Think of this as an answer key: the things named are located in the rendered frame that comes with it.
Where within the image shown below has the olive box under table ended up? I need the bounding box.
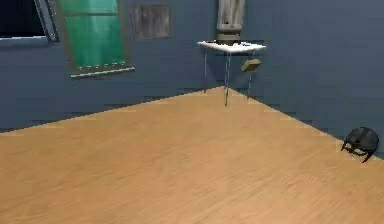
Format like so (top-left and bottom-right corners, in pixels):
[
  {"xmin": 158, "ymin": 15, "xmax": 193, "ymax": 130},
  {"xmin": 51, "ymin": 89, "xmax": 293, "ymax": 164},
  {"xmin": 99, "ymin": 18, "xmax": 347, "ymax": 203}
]
[{"xmin": 240, "ymin": 58, "xmax": 263, "ymax": 73}]

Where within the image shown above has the dark grey round helmet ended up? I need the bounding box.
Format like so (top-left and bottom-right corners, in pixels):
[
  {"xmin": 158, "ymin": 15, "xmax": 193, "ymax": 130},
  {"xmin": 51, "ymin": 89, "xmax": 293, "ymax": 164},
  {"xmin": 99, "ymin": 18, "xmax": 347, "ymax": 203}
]
[{"xmin": 340, "ymin": 126, "xmax": 381, "ymax": 164}]

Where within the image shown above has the dark window with grey frame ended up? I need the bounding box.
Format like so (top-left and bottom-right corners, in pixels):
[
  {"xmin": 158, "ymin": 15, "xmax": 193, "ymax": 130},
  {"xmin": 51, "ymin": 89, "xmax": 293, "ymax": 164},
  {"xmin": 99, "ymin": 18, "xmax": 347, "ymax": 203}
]
[{"xmin": 0, "ymin": 0, "xmax": 61, "ymax": 43}]

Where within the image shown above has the grey lamp on table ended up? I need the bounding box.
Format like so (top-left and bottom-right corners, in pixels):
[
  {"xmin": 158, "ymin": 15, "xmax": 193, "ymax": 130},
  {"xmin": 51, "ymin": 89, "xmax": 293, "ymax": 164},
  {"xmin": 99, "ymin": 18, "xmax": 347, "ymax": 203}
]
[{"xmin": 215, "ymin": 0, "xmax": 247, "ymax": 46}]

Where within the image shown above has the white table with thin legs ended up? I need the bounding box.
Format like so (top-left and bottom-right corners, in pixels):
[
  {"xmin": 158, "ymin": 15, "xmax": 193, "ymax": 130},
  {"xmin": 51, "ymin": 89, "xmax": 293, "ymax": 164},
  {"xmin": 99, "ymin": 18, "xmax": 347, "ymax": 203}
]
[{"xmin": 196, "ymin": 39, "xmax": 267, "ymax": 108}]

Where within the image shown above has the green framed wall picture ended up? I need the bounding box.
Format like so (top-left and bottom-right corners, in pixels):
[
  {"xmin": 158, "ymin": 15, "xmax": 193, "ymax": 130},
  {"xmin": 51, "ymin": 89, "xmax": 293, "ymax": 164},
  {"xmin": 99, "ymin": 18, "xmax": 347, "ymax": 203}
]
[{"xmin": 54, "ymin": 0, "xmax": 136, "ymax": 80}]

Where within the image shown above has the grey framed wall picture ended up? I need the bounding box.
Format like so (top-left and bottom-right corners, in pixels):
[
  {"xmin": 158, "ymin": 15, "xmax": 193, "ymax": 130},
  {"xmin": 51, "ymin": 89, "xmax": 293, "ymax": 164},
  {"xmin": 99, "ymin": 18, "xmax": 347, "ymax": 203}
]
[{"xmin": 129, "ymin": 3, "xmax": 173, "ymax": 41}]

